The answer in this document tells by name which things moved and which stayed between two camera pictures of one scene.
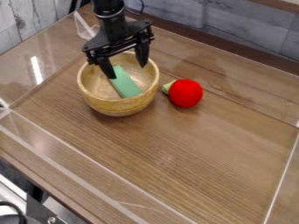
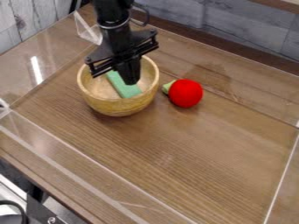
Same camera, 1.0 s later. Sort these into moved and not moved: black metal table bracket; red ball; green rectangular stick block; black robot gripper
Moved: black robot gripper
Not moved: green rectangular stick block; red ball; black metal table bracket
